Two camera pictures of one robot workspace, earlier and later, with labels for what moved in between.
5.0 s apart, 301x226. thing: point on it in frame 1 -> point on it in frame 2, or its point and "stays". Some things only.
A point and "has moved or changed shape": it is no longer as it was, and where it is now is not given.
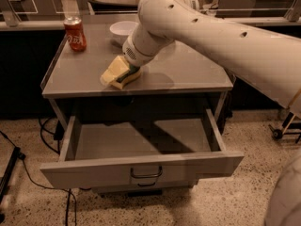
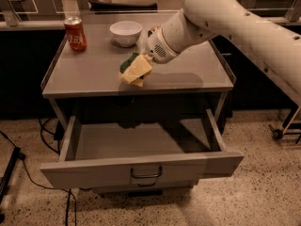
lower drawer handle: x=146 y=185 stays
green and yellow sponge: x=131 y=74 has moved or changed shape
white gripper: x=134 y=56 -> x=155 y=47
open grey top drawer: x=118 y=152 stays
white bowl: x=121 y=29 stays
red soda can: x=75 y=34 stays
